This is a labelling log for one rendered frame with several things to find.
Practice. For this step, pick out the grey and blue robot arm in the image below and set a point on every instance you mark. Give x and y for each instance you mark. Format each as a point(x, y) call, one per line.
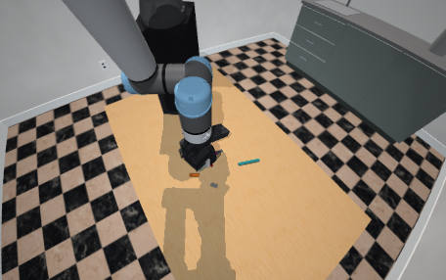
point(113, 26)

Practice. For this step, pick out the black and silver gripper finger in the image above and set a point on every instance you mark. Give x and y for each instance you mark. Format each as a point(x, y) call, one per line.
point(209, 161)

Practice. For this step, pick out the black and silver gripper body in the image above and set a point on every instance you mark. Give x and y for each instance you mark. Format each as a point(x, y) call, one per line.
point(197, 158)

